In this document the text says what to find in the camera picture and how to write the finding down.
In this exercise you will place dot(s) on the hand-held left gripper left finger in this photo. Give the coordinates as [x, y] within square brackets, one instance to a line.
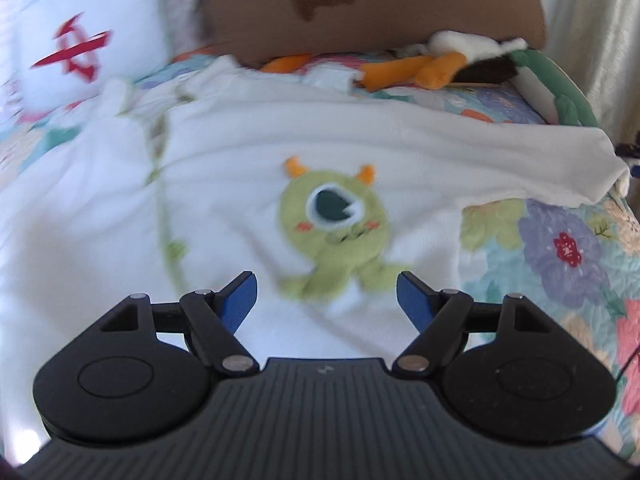
[240, 300]

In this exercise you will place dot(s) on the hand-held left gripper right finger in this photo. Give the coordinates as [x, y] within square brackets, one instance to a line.
[412, 300]

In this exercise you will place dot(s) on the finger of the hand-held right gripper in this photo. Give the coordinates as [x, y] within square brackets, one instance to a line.
[631, 157]

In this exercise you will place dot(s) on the white top with green monster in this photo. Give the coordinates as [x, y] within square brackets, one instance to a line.
[230, 135]

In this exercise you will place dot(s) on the floral quilt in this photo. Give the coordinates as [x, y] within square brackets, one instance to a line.
[565, 255]

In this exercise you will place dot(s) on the cream curtain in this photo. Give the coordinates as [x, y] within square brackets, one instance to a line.
[595, 35]

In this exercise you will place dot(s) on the orange and white plush toy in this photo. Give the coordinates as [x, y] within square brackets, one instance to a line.
[425, 67]

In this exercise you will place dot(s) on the small white cloth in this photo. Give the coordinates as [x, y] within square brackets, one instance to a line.
[329, 79]

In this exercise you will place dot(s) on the brown headboard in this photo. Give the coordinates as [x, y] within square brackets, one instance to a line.
[400, 10]

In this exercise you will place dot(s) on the white pillow with red print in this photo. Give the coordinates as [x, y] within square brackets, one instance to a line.
[90, 45]

